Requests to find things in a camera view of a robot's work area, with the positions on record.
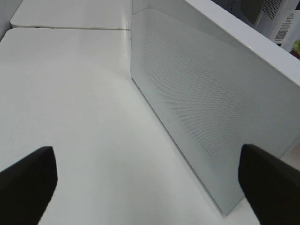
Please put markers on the white microwave oven body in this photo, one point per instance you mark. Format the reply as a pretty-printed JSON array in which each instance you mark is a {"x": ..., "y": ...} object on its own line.
[{"x": 264, "y": 15}]

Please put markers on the burger with lettuce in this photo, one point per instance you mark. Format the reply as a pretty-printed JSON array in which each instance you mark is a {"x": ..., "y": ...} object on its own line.
[{"x": 296, "y": 49}]

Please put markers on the white warning label sticker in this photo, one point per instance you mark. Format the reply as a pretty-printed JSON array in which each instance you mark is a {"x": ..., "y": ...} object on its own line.
[{"x": 284, "y": 26}]

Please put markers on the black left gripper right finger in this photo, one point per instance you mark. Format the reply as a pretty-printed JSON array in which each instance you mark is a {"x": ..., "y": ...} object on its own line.
[{"x": 271, "y": 186}]

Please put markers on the white microwave door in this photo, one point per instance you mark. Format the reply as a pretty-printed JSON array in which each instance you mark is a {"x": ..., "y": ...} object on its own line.
[{"x": 215, "y": 84}]

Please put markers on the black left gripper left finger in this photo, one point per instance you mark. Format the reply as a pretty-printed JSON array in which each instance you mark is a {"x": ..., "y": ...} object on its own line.
[{"x": 27, "y": 186}]

